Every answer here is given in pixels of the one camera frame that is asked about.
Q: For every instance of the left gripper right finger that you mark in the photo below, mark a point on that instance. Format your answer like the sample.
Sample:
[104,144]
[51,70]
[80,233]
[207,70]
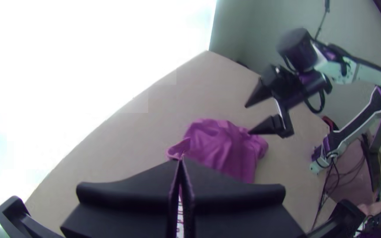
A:
[236,211]

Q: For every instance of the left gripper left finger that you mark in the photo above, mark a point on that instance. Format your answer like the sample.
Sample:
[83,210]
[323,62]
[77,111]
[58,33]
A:
[127,208]

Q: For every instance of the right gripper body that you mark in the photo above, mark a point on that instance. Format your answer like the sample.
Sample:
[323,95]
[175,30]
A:
[296,87]

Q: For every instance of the dark red t-shirt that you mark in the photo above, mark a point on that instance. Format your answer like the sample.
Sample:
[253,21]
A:
[223,148]

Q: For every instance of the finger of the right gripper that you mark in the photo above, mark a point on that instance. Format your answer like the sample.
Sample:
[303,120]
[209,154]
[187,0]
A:
[276,125]
[265,89]

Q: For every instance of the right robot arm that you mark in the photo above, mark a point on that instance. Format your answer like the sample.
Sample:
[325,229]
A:
[359,71]

